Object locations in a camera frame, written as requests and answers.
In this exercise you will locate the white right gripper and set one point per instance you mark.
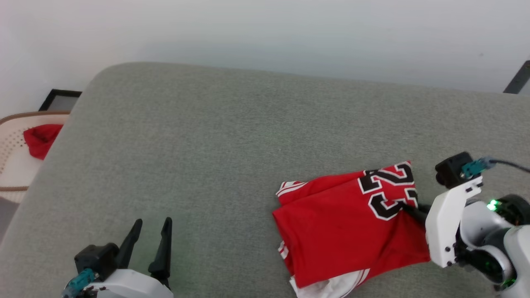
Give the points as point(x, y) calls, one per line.
point(443, 227)

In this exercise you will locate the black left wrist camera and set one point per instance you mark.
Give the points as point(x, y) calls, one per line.
point(97, 258)

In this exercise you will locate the beige perforated laundry basket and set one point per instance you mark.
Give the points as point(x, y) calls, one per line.
point(12, 165)

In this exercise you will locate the red crumpled cloth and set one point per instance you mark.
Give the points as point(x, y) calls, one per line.
point(41, 138)

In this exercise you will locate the grey fabric sofa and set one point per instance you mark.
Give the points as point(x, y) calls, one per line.
point(207, 145)

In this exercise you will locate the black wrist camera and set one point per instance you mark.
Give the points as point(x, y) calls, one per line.
point(451, 169)
point(97, 258)

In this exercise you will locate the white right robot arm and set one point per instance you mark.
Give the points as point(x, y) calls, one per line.
point(492, 240)

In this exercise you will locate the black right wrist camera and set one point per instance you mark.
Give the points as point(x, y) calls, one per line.
point(451, 169)

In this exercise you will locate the dark metal leg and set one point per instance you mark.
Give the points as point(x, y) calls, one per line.
point(517, 78)

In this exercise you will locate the black rectangular frame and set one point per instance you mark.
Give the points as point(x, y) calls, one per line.
point(60, 100)

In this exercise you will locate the red and white basketball jersey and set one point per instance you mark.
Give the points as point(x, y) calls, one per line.
point(339, 231)

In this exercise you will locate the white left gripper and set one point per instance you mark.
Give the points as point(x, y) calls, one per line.
point(128, 285)

